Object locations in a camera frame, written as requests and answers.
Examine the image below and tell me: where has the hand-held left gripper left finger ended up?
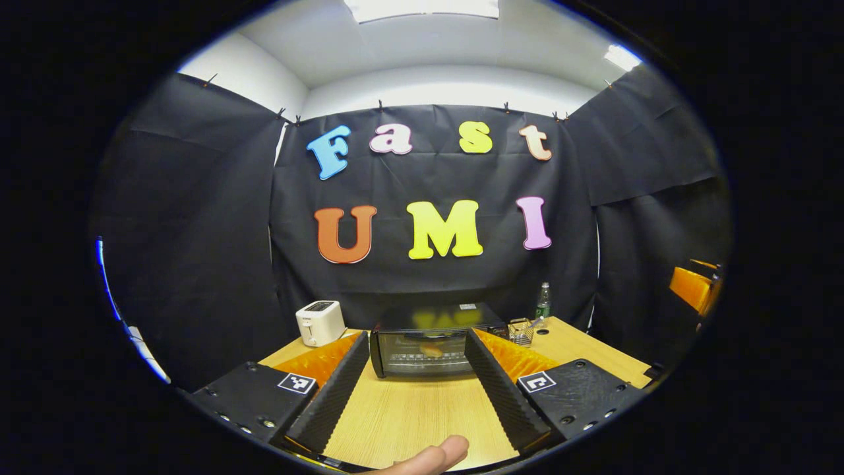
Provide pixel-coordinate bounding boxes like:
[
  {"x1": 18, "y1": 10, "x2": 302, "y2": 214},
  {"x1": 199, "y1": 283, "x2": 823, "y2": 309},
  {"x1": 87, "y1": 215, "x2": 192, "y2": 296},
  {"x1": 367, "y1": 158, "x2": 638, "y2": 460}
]
[{"x1": 191, "y1": 330, "x2": 370, "y2": 456}]

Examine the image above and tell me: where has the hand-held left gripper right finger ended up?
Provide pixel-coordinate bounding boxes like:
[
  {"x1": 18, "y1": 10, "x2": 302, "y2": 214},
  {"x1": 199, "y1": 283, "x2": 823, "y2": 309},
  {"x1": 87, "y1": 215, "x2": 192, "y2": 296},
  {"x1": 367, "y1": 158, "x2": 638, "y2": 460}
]
[{"x1": 464, "y1": 328, "x2": 646, "y2": 456}]

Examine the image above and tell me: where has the black electric oven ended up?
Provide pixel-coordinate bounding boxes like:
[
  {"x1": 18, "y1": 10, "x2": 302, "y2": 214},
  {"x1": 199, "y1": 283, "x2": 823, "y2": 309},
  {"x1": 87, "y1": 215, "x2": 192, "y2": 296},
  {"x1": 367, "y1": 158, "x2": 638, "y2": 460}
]
[{"x1": 369, "y1": 302, "x2": 508, "y2": 379}]

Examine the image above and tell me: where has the white toaster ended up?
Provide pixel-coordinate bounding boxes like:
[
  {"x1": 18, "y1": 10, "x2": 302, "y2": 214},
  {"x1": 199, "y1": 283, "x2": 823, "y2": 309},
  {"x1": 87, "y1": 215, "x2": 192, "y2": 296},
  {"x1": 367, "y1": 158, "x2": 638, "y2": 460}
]
[{"x1": 295, "y1": 300, "x2": 346, "y2": 348}]

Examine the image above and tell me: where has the black backdrop cloth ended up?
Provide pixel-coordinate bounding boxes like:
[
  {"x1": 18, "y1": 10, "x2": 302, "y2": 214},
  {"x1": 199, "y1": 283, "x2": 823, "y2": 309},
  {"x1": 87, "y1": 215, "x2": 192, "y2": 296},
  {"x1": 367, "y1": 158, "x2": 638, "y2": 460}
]
[{"x1": 89, "y1": 66, "x2": 734, "y2": 393}]

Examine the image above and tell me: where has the small ceiling light panel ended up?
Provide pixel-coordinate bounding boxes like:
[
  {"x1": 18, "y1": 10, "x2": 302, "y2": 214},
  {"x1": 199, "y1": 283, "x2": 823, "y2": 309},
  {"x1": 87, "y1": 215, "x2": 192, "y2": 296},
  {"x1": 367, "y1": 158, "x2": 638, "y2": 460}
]
[{"x1": 603, "y1": 44, "x2": 644, "y2": 72}]

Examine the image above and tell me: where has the large ceiling light panel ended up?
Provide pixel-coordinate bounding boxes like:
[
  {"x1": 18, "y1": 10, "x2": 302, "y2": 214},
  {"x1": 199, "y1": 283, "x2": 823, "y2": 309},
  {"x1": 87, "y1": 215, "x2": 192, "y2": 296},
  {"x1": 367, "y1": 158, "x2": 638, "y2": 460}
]
[{"x1": 343, "y1": 0, "x2": 500, "y2": 24}]

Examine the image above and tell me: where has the wire mesh utensil holder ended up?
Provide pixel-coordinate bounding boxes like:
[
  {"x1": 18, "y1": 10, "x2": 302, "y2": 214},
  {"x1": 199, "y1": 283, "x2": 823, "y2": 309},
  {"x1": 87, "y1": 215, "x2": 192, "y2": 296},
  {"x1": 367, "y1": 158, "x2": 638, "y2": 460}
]
[{"x1": 508, "y1": 318, "x2": 538, "y2": 347}]

